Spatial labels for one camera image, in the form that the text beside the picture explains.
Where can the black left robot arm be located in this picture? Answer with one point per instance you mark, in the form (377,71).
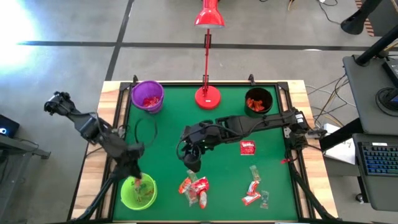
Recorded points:
(90,127)

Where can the red white candy pack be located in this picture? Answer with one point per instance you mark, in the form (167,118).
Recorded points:
(253,188)
(250,199)

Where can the black box with light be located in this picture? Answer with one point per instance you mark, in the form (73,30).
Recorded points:
(11,124)

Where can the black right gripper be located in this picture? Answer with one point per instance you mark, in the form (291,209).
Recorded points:
(202,135)

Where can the orange candy pack white label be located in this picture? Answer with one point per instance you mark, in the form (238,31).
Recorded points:
(203,200)

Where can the green table mat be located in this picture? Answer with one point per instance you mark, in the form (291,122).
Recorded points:
(155,99)

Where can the black keyboard blue keys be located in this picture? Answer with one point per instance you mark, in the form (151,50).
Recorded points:
(377,158)

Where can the grey side desk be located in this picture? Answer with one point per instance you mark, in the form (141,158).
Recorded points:
(12,174)

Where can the green candy clear wrapper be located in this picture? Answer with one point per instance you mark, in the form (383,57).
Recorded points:
(255,173)
(192,198)

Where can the grey keyboard desk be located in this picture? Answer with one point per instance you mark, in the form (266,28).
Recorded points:
(379,193)

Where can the black slanted pole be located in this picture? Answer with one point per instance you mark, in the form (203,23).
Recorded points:
(373,49)

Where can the black desk bar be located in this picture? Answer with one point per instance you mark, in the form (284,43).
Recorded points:
(339,137)

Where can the black plastic bucket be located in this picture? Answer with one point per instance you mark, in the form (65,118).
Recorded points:
(267,93)

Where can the black round device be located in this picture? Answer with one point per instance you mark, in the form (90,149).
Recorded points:
(384,93)

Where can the purple plastic bucket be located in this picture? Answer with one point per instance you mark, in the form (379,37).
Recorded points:
(138,90)

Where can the black stand foot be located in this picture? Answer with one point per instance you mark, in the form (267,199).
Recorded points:
(354,23)

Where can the small red tag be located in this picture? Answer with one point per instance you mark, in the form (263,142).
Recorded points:
(284,161)

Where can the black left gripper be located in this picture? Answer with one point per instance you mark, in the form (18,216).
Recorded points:
(132,160)

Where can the flat red Skittles pack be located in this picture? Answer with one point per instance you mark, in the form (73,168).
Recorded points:
(247,147)

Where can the black table clamp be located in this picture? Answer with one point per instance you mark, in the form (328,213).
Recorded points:
(252,80)
(135,80)

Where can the blue candy clear wrapper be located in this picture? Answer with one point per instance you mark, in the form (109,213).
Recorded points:
(265,200)

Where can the green plastic bucket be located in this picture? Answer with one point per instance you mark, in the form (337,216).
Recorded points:
(127,199)

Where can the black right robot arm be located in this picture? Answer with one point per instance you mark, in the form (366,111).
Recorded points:
(264,121)

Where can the white box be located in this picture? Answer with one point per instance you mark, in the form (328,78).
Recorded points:
(342,154)

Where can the red desk lamp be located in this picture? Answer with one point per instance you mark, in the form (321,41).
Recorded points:
(207,99)

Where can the red Skittles Gummies pack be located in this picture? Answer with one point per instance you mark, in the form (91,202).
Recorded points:
(147,102)

